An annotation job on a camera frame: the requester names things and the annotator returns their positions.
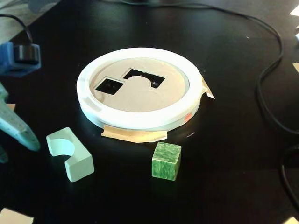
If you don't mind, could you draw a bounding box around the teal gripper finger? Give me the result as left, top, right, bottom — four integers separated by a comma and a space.
0, 144, 9, 164
0, 83, 41, 152

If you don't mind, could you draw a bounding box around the green wooden cube block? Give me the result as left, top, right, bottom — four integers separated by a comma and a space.
151, 141, 182, 182

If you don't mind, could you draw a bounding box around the pale green arch block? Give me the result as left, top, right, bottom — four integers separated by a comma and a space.
46, 126, 95, 183

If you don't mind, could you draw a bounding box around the large beige tape patch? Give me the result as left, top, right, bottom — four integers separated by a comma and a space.
0, 207, 35, 224

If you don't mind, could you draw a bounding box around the long beige masking tape strip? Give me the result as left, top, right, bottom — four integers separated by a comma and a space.
100, 125, 168, 143

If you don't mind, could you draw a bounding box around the white round shape sorter lid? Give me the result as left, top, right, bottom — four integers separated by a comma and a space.
76, 47, 203, 131

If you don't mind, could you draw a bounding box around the brown cardboard insert with holes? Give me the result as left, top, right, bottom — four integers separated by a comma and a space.
90, 57, 189, 112

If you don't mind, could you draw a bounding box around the short beige masking tape piece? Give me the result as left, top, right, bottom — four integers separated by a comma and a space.
199, 77, 216, 100

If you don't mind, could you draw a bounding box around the blue wrist camera with lens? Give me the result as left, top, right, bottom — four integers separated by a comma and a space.
0, 42, 42, 78

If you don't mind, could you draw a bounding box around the thin black camera cable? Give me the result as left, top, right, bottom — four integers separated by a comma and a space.
0, 14, 33, 45

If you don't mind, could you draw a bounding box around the looped black cable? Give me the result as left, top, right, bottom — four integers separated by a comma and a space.
280, 144, 299, 210

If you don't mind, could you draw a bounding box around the long black cable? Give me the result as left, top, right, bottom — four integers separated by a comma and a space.
100, 0, 299, 135

